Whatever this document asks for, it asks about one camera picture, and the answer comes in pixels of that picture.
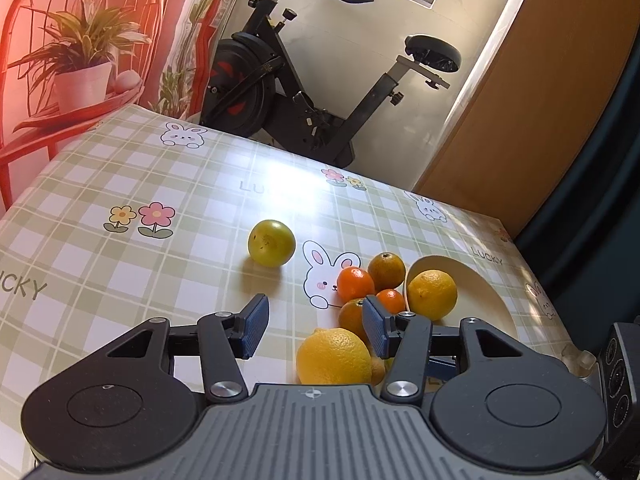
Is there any cream round plate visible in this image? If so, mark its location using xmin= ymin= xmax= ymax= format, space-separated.
xmin=402 ymin=255 xmax=518 ymax=338

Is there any checkered green tablecloth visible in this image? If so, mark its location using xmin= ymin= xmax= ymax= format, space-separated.
xmin=1 ymin=105 xmax=570 ymax=479

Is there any printed room backdrop cloth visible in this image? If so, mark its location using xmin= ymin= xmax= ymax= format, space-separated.
xmin=1 ymin=0 xmax=234 ymax=207

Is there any dark orange tangerine front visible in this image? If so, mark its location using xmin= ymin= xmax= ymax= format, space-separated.
xmin=337 ymin=298 xmax=369 ymax=344

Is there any small green lime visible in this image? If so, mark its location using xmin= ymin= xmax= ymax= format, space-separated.
xmin=247 ymin=220 xmax=296 ymax=268

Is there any large yellow lemon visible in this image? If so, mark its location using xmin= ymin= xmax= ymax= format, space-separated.
xmin=407 ymin=270 xmax=458 ymax=321

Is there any black exercise bike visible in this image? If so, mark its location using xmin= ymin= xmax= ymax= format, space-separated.
xmin=199 ymin=0 xmax=462 ymax=169

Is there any bright orange tangerine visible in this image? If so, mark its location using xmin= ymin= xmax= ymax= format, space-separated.
xmin=336 ymin=266 xmax=375 ymax=304

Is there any greenish orange tangerine back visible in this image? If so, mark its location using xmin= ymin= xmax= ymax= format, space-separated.
xmin=368 ymin=252 xmax=406 ymax=292

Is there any small brown kiwi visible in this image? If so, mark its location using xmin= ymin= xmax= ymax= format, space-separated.
xmin=371 ymin=356 xmax=386 ymax=386

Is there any wooden board panel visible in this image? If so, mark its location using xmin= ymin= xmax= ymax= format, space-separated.
xmin=414 ymin=0 xmax=639 ymax=235

